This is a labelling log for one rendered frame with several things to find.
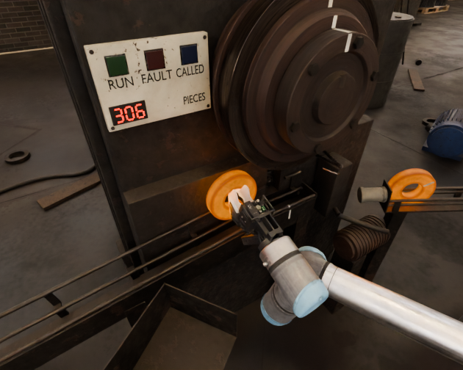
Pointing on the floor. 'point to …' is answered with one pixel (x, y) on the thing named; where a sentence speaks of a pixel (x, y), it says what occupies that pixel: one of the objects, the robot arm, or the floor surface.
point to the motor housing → (355, 249)
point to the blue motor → (451, 133)
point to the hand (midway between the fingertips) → (232, 190)
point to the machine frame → (179, 144)
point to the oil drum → (391, 56)
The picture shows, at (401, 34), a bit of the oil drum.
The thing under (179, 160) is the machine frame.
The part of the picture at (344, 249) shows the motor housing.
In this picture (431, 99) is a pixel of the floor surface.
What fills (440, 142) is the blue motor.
